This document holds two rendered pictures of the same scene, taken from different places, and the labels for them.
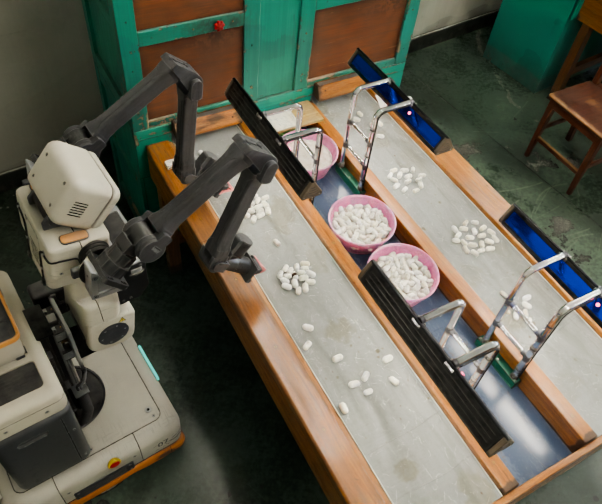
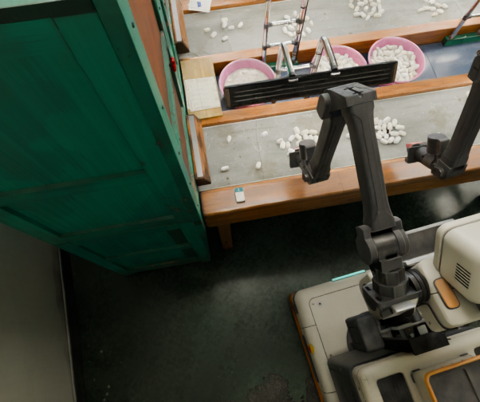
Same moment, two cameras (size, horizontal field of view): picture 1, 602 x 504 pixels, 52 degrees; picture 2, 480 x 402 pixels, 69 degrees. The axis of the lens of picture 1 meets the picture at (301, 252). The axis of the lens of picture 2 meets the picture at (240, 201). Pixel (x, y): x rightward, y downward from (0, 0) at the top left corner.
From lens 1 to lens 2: 1.93 m
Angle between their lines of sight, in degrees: 35
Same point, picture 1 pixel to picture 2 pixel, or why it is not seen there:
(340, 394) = not seen: outside the picture
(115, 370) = (356, 300)
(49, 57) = not seen: outside the picture
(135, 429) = not seen: hidden behind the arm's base
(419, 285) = (405, 55)
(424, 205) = (326, 24)
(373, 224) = (340, 63)
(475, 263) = (389, 15)
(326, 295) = (406, 116)
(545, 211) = not seen: outside the picture
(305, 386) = not seen: outside the picture
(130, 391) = not seen: hidden behind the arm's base
